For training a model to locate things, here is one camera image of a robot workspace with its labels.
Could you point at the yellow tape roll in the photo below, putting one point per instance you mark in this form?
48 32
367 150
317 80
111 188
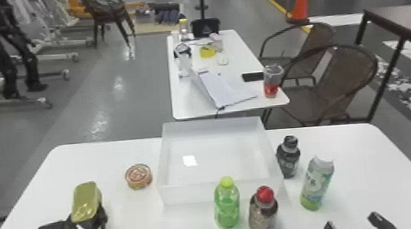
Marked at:
207 51

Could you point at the white side table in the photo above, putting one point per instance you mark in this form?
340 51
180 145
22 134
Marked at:
189 94

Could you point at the black bottle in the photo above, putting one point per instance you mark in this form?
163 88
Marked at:
288 158

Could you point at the white open notebook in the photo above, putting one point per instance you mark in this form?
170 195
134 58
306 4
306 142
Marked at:
222 88

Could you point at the brown chair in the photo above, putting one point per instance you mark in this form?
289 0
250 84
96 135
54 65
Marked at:
339 79
317 36

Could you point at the black box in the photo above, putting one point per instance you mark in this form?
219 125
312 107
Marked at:
205 27

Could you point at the black phone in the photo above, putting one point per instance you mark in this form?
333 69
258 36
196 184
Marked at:
252 77

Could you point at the brown bottle with red cap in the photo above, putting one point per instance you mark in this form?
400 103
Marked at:
262 213

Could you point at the dark wicker chair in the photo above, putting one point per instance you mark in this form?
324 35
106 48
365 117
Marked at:
107 7

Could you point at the dark side table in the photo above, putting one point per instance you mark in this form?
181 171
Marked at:
404 22

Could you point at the orange can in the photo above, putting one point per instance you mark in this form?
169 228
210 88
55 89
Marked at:
138 176

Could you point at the orange cone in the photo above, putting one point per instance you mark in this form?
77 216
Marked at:
300 1

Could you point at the red cup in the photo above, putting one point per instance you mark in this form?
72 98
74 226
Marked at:
272 84

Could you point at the yellow can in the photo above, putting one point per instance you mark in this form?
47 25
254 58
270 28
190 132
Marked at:
85 202

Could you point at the white and green bottle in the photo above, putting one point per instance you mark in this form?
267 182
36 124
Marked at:
316 183

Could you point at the clear box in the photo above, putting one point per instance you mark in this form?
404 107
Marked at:
216 158

